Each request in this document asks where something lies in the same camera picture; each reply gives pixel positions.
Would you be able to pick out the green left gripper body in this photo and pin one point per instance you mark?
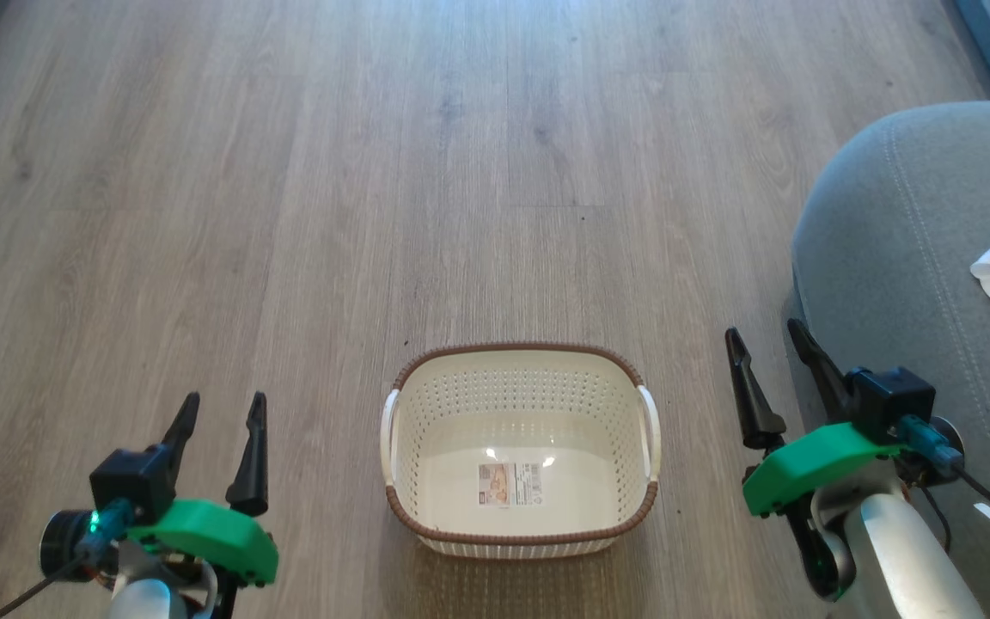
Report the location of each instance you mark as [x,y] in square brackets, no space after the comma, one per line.
[211,533]

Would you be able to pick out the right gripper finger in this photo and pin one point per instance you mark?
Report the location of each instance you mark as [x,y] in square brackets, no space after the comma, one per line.
[754,395]
[821,365]

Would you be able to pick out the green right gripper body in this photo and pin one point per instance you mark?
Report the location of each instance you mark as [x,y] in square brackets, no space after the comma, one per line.
[804,468]

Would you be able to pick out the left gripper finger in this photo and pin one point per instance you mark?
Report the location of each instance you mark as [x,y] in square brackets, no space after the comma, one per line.
[180,434]
[253,473]

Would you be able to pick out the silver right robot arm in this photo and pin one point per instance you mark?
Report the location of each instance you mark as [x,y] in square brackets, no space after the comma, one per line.
[899,559]

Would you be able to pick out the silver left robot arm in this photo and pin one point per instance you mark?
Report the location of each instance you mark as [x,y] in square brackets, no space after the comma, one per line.
[147,602]

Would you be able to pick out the white perforated laundry basket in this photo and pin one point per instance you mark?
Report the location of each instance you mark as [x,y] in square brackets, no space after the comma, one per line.
[521,404]

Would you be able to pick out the grey fabric sofa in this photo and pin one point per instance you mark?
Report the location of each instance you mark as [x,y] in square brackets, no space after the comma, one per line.
[890,258]

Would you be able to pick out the paper label sticker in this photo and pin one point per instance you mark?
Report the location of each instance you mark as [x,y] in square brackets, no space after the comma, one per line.
[510,484]

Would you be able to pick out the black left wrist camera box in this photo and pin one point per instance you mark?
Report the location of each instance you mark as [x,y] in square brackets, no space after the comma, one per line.
[130,486]

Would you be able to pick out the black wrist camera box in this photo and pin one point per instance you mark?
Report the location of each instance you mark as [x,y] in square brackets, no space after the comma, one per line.
[890,400]
[130,486]

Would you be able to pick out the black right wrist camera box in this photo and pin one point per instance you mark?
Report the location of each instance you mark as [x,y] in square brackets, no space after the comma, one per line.
[890,400]

